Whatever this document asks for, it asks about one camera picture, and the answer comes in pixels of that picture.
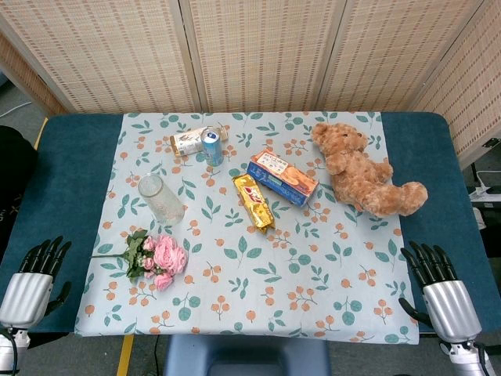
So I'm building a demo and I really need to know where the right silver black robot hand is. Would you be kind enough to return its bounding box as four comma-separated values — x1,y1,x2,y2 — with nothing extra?
398,240,482,346

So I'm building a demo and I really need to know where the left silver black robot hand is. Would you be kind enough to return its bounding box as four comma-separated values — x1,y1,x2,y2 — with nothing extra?
0,235,73,329

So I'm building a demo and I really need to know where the clear drinking glass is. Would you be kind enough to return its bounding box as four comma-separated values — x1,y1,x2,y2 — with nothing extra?
137,173,186,226

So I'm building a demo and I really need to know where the white power strip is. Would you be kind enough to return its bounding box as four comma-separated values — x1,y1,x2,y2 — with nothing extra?
469,186,501,203

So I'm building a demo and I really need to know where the pink artificial flower bouquet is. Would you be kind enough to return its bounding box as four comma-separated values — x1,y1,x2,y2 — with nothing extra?
91,229,189,292

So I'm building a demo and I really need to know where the brown teddy bear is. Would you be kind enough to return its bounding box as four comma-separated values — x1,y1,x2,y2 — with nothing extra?
310,122,429,218

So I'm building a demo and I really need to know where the blue orange biscuit box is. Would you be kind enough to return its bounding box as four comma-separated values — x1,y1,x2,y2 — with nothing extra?
246,149,319,207

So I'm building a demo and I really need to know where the floral patterned tablecloth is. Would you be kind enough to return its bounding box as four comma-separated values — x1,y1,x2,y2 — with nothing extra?
73,111,420,345

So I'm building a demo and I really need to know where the gold snack bag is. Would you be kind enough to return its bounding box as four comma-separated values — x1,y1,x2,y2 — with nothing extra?
232,174,276,235

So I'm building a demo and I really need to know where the beige snack package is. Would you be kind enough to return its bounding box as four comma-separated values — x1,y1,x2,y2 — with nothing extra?
169,125,230,158

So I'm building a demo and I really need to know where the blue drink can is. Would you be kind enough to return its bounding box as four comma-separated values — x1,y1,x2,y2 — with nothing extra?
200,127,225,167

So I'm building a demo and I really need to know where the bamboo folding screen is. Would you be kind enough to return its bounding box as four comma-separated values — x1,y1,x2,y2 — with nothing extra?
0,0,501,169

